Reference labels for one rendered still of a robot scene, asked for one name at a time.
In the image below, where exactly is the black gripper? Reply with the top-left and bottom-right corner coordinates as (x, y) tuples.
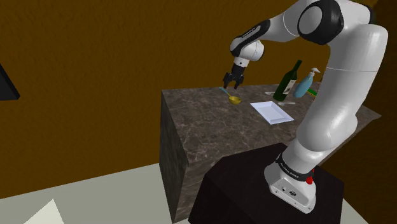
(223, 63), (246, 90)

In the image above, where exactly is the white rectangular plate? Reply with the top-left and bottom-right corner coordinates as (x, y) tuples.
(249, 101), (295, 125)

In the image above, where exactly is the dark green wine bottle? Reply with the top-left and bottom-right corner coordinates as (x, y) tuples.
(272, 59), (303, 102)

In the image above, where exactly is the blue soap dispenser bottle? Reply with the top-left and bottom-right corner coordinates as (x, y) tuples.
(292, 67), (321, 99)

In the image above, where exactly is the dark robot stand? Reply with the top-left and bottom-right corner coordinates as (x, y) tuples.
(187, 143), (345, 224)

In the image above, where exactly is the yellow spoon with blue handle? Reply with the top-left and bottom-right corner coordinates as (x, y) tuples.
(219, 87), (242, 106)

